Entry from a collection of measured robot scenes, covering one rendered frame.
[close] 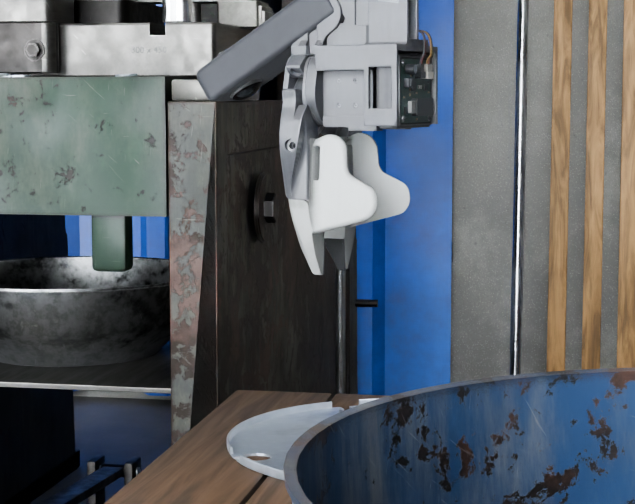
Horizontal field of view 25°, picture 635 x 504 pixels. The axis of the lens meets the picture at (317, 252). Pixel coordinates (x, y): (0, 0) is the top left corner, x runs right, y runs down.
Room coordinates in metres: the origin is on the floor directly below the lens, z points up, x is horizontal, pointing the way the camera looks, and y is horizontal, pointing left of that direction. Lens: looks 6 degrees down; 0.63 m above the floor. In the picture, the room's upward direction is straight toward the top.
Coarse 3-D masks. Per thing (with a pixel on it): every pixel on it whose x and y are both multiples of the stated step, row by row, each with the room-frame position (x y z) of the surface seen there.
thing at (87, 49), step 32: (64, 32) 1.63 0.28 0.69; (96, 32) 1.62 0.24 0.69; (128, 32) 1.61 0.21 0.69; (160, 32) 1.65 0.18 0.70; (192, 32) 1.60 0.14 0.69; (224, 32) 1.63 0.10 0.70; (64, 64) 1.63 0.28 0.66; (96, 64) 1.62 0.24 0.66; (128, 64) 1.61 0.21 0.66; (160, 64) 1.60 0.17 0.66; (192, 64) 1.60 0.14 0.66
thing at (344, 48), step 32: (352, 0) 0.96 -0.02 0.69; (384, 0) 0.95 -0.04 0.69; (416, 0) 0.95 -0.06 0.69; (320, 32) 0.97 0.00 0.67; (352, 32) 0.96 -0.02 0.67; (384, 32) 0.95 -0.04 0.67; (416, 32) 0.95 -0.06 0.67; (288, 64) 0.96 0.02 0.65; (320, 64) 0.95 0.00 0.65; (352, 64) 0.94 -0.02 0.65; (384, 64) 0.93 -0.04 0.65; (416, 64) 0.96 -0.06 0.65; (320, 96) 0.96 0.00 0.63; (352, 96) 0.95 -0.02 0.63; (384, 96) 0.94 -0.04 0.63; (416, 96) 0.96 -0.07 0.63; (320, 128) 0.97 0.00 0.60; (352, 128) 0.95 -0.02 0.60; (384, 128) 0.94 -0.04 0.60
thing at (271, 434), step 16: (368, 400) 1.27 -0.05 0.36; (256, 416) 1.20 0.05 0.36; (272, 416) 1.22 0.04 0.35; (288, 416) 1.23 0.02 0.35; (304, 416) 1.23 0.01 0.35; (320, 416) 1.23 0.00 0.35; (240, 432) 1.17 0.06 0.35; (256, 432) 1.17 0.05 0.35; (272, 432) 1.17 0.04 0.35; (288, 432) 1.17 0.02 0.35; (240, 448) 1.11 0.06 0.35; (256, 448) 1.11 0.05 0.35; (272, 448) 1.11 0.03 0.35; (288, 448) 1.11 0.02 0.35; (256, 464) 1.05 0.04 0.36; (272, 464) 1.06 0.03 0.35
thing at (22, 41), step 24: (0, 0) 1.61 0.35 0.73; (24, 0) 1.60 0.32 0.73; (48, 0) 1.60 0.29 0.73; (72, 0) 1.66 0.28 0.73; (0, 24) 1.61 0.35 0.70; (24, 24) 1.60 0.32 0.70; (48, 24) 1.60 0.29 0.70; (0, 48) 1.61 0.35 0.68; (24, 48) 1.60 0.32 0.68; (48, 48) 1.60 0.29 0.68; (0, 72) 1.61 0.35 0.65; (24, 72) 1.60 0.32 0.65; (48, 72) 1.60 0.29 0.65
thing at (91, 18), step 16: (80, 0) 1.70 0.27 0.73; (96, 0) 1.70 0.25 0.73; (112, 0) 1.69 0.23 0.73; (128, 0) 1.70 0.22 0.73; (80, 16) 1.70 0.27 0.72; (96, 16) 1.70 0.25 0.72; (112, 16) 1.69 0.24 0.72; (128, 16) 1.70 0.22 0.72; (144, 16) 1.76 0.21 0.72; (160, 16) 1.82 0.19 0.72
